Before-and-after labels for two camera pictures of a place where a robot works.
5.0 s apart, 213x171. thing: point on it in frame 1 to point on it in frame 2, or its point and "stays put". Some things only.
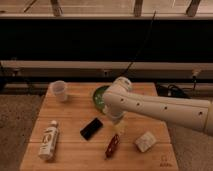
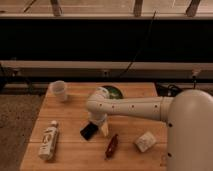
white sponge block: x=145 y=141 stays put
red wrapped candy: x=114 y=143 stays put
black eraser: x=91 y=129 stays put
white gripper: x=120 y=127 to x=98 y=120
